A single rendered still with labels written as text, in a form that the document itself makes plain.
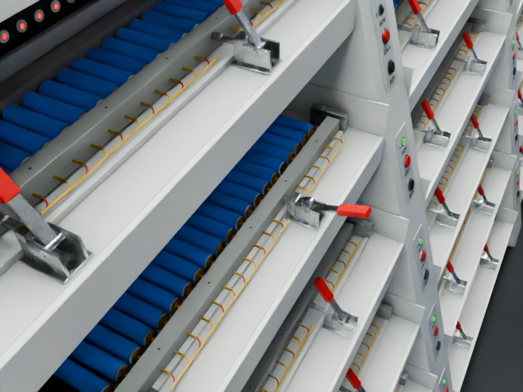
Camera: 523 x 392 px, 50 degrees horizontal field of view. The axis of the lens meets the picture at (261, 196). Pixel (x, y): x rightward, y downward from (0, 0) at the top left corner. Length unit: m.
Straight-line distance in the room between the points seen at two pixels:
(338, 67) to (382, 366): 0.49
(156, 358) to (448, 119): 0.78
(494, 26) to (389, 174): 0.71
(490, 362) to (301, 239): 1.00
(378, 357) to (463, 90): 0.56
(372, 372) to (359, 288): 0.19
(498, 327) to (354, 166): 0.99
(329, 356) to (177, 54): 0.43
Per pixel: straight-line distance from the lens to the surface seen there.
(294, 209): 0.63
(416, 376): 1.15
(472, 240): 1.42
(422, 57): 0.93
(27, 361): 0.37
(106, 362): 0.53
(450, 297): 1.30
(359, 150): 0.73
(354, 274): 0.83
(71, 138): 0.44
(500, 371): 1.54
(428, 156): 1.03
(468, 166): 1.32
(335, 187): 0.68
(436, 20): 1.04
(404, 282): 0.95
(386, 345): 0.99
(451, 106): 1.16
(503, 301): 1.68
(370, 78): 0.72
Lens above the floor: 1.27
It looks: 35 degrees down
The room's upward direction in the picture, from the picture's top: 20 degrees counter-clockwise
